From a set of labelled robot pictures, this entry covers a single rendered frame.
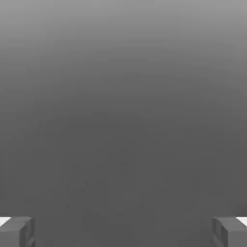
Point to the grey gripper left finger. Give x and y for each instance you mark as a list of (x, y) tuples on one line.
[(15, 231)]

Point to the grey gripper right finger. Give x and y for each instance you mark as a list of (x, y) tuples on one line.
[(231, 231)]

